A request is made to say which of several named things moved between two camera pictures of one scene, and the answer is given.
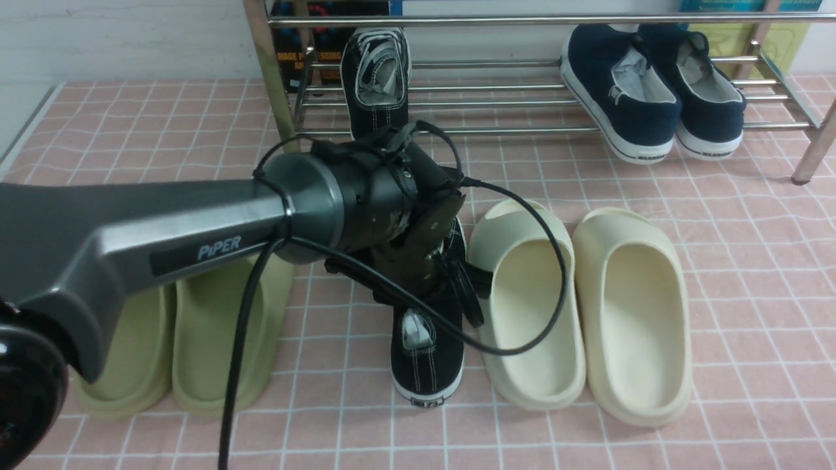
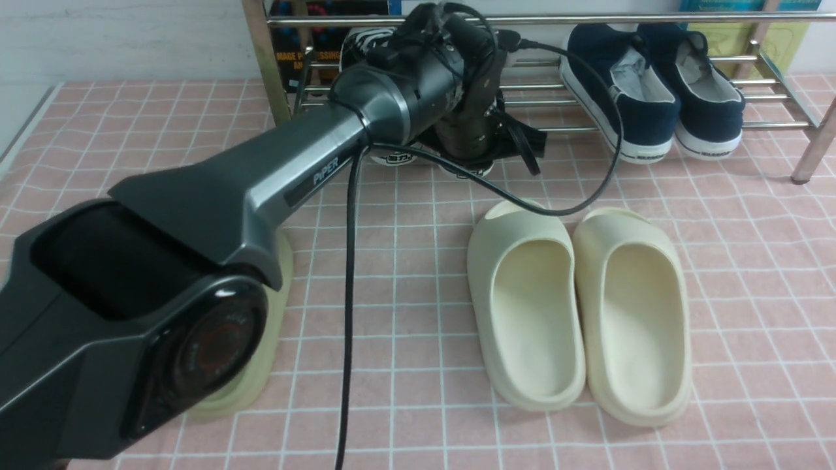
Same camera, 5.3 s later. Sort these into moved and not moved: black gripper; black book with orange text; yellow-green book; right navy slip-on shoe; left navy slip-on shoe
Moved: black gripper
Not moved: black book with orange text; yellow-green book; left navy slip-on shoe; right navy slip-on shoe
